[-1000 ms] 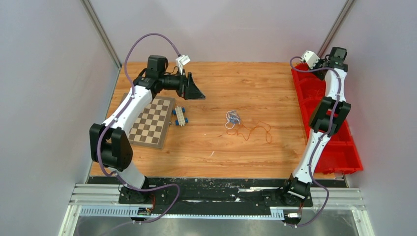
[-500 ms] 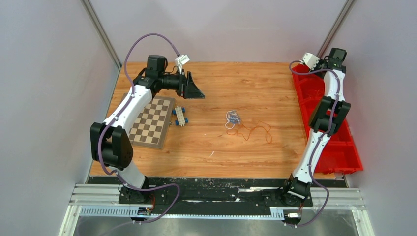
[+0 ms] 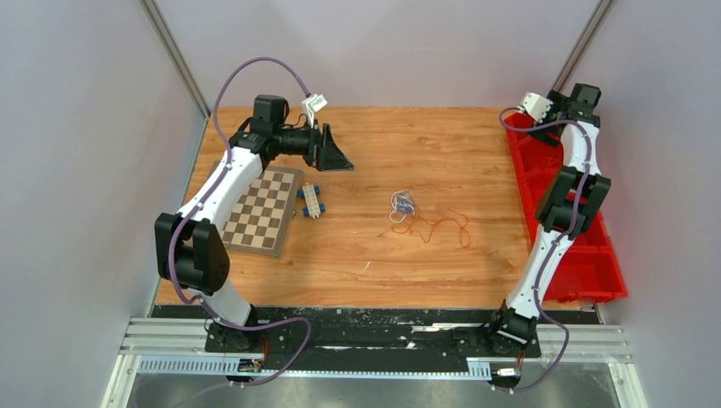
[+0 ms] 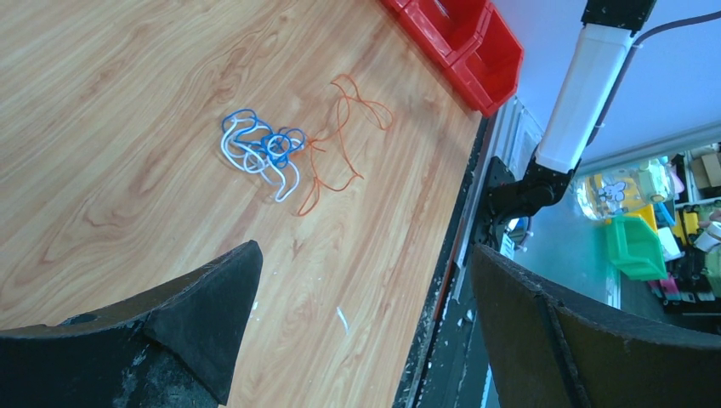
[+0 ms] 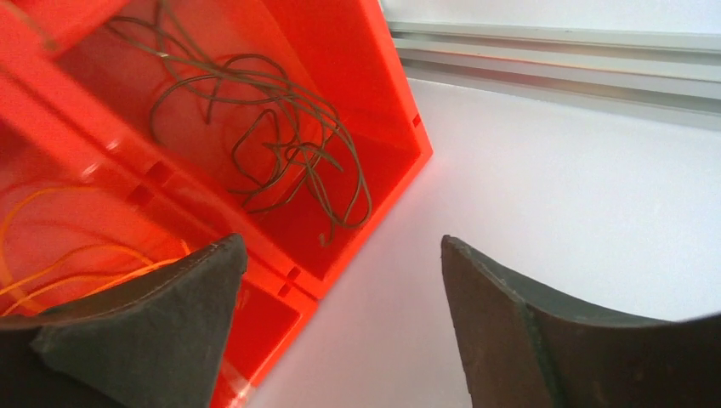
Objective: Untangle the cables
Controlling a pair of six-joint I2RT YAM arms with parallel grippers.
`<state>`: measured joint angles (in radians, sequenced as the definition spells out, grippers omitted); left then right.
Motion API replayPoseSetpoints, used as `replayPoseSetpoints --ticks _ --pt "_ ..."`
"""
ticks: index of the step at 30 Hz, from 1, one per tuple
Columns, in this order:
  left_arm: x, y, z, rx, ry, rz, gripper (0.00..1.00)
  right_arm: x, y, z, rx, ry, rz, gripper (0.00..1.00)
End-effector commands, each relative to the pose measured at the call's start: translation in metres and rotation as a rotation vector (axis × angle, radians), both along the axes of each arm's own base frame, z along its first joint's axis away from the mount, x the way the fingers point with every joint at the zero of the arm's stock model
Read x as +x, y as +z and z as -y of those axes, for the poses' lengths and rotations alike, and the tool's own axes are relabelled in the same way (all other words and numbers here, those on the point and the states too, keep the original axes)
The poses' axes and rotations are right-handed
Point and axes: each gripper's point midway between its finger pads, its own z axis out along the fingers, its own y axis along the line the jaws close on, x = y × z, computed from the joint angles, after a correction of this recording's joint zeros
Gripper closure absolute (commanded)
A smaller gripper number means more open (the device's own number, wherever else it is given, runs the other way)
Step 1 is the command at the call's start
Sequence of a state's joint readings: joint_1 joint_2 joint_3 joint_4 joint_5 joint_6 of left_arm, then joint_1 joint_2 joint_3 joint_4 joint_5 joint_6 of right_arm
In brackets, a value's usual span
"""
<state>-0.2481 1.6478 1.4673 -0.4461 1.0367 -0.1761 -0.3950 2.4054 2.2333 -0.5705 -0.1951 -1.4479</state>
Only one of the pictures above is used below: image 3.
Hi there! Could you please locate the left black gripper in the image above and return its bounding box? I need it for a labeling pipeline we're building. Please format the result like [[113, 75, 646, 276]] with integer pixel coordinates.
[[274, 119, 354, 173]]

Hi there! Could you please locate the coloured wire bundle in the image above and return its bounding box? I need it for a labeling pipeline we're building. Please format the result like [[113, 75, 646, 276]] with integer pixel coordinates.
[[389, 191, 418, 224]]

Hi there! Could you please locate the orange wire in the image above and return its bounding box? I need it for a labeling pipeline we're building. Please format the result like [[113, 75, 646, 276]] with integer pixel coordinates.
[[405, 208, 472, 249]]

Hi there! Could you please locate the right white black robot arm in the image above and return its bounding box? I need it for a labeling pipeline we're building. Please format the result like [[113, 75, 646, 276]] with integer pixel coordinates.
[[484, 83, 611, 355]]

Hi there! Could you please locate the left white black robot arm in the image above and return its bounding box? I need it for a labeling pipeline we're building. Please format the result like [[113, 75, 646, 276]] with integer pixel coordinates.
[[154, 93, 354, 352]]

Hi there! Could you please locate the white blue toy car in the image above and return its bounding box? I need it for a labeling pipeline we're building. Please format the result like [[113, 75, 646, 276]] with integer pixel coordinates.
[[298, 183, 326, 219]]

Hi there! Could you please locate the folding wooden chessboard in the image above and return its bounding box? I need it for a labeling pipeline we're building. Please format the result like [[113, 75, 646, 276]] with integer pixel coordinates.
[[221, 167, 304, 258]]

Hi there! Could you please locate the red plastic bin row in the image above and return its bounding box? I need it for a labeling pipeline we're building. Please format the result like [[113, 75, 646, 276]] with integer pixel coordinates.
[[507, 129, 627, 303]]

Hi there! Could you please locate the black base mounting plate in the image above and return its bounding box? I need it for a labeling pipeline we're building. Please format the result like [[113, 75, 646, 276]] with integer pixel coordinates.
[[151, 304, 601, 374]]

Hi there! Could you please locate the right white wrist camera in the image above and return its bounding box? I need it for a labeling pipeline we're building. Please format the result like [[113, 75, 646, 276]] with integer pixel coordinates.
[[519, 92, 554, 123]]

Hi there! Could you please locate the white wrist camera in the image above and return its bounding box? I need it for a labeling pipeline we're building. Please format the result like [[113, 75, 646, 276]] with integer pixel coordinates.
[[519, 92, 554, 123], [301, 93, 328, 128]]

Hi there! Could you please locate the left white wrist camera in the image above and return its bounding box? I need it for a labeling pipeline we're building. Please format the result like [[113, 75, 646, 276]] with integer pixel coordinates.
[[301, 93, 328, 128]]

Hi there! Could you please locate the right corner aluminium post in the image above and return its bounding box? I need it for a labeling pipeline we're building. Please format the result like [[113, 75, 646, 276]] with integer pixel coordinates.
[[551, 0, 616, 92]]

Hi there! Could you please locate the corner aluminium post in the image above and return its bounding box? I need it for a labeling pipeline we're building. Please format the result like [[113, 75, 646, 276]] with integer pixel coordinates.
[[551, 0, 616, 92], [139, 0, 211, 122]]

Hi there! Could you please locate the left corner aluminium post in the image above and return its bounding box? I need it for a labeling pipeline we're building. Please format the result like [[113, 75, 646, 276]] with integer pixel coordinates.
[[139, 0, 211, 122]]

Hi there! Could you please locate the aluminium frame rail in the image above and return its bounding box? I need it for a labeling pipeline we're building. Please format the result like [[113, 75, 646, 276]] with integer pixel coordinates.
[[102, 318, 647, 407]]

